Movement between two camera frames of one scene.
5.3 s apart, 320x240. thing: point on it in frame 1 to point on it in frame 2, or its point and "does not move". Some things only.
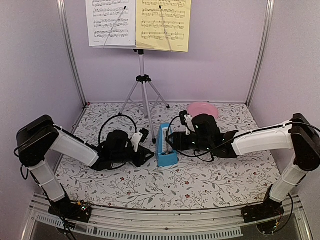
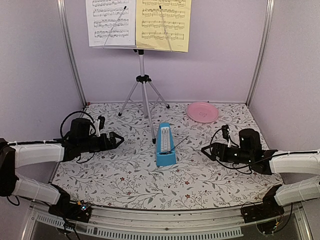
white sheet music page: (111, 23) does not move
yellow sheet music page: (164, 25) does not move
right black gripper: (179, 139) to (218, 147)
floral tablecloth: (229, 182) does not move
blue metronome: (165, 155) does not move
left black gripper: (140, 160) to (111, 144)
